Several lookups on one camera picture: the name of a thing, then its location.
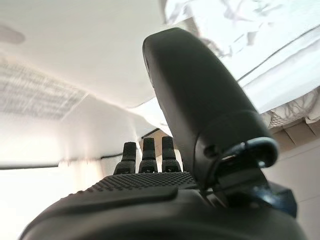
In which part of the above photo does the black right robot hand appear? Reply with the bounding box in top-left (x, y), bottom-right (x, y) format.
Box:
top-left (19, 26), bottom-right (308, 240)

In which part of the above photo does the white garment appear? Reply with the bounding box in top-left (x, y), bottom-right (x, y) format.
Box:
top-left (162, 0), bottom-right (278, 58)

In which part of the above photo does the white duvet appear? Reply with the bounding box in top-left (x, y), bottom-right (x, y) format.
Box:
top-left (237, 24), bottom-right (320, 113)

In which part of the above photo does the patterned decorative pillow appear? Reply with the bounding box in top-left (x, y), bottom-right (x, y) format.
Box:
top-left (259, 94), bottom-right (320, 129)

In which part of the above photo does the brown tufted headboard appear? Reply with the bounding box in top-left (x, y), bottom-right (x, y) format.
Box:
top-left (269, 119), bottom-right (320, 161)

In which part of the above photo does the sheer white curtain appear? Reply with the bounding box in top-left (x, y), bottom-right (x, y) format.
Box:
top-left (57, 157), bottom-right (118, 181)

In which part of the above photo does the grey striped area rug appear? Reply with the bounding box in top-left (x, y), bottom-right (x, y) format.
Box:
top-left (0, 56), bottom-right (89, 121)

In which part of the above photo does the black window floor rail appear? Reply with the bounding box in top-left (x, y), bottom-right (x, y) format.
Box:
top-left (99, 154), bottom-right (126, 161)

